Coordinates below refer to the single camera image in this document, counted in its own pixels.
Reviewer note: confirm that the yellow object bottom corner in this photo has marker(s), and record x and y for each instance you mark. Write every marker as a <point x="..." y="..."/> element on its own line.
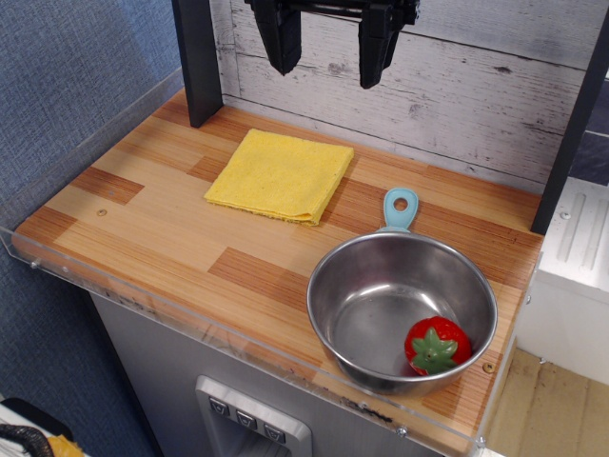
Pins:
<point x="61" y="446"/>

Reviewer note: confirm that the clear acrylic guard rail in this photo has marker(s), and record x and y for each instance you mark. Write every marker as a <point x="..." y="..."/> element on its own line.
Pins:
<point x="129" y="223"/>

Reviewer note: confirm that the silver bowl with blue handle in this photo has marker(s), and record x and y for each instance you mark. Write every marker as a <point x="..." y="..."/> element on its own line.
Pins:
<point x="366" y="294"/>

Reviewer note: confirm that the red toy strawberry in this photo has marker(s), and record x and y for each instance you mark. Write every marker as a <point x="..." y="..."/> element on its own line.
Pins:
<point x="435" y="345"/>

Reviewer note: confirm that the grey toy fridge cabinet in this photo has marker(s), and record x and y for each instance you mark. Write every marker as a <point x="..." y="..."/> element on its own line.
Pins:
<point x="163" y="365"/>

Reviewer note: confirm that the dark grey left post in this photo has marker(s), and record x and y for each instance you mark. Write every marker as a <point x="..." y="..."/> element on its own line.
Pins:
<point x="196" y="42"/>

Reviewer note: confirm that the white toy sink unit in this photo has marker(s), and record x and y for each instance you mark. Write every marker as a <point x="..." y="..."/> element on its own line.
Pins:
<point x="564" y="317"/>

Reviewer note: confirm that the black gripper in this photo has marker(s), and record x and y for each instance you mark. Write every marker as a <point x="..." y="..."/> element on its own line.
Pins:
<point x="279" y="23"/>

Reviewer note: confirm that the dark grey right post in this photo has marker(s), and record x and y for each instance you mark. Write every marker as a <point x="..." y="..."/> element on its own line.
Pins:
<point x="578" y="121"/>

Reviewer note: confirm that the dark grey post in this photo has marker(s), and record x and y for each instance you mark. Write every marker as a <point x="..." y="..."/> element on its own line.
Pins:
<point x="196" y="42"/>
<point x="578" y="121"/>

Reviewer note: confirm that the silver dispenser button panel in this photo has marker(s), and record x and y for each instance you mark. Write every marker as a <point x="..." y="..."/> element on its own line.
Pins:
<point x="240" y="425"/>

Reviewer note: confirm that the yellow towel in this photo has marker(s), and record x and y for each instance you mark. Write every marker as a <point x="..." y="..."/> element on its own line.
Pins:
<point x="281" y="177"/>

